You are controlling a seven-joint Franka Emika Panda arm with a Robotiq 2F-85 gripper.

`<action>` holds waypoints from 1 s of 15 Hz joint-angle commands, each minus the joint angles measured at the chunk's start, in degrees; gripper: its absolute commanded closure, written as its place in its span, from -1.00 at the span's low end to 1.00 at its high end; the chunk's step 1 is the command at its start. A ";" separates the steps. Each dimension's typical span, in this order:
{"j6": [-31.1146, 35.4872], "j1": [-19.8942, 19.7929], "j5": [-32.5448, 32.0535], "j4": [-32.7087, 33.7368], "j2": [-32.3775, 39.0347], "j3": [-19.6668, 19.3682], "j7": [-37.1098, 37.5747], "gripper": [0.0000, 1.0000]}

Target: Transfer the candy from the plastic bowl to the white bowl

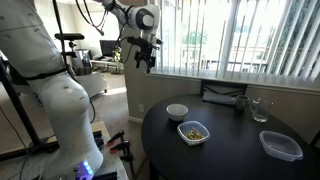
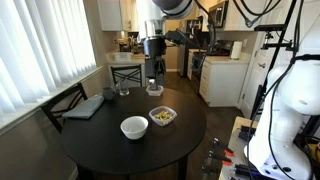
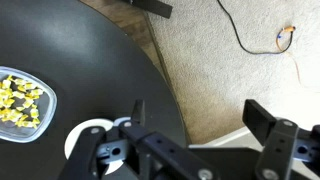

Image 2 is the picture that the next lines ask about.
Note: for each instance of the white ceramic bowl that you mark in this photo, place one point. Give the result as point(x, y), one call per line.
point(134, 127)

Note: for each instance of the black wooden chair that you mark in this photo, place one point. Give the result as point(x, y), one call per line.
point(126, 68)
point(63, 98)

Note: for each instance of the white panel door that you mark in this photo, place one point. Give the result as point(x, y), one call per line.
point(255, 78)

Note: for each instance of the light wooden bench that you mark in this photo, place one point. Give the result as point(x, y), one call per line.
point(235, 143)

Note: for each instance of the clear plastic bowl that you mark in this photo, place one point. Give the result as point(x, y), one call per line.
point(163, 116)

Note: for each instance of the white vertical window blinds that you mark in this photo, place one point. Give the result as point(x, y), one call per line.
point(43, 43)

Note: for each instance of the folded grey cloth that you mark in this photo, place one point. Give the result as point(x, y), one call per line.
point(84, 108)

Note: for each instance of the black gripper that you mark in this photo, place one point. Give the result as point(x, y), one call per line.
point(154, 46)

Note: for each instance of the grey mug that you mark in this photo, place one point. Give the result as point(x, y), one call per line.
point(108, 93)

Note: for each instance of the black microwave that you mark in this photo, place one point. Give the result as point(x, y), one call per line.
point(218, 14)

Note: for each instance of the white upper kitchen cabinet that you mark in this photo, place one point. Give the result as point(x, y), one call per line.
point(111, 15)

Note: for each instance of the white paper towel roll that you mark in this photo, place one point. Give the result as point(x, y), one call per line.
point(236, 50)

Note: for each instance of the small clear plastic container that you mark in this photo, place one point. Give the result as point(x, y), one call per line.
point(155, 92)

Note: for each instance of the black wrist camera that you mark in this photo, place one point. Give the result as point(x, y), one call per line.
point(175, 36)

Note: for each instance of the white tub on counter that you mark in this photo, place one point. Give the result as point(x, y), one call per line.
point(122, 56)

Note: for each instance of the countertop appliance clutter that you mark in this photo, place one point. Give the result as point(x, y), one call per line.
point(128, 43)

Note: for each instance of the black box on bench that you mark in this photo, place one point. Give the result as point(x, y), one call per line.
point(247, 133)

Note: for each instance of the white base cabinet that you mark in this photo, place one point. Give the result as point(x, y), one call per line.
point(223, 83)

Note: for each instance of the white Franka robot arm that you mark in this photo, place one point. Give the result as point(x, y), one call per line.
point(293, 93)

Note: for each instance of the clear drinking glass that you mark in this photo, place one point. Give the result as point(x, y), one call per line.
point(123, 89)

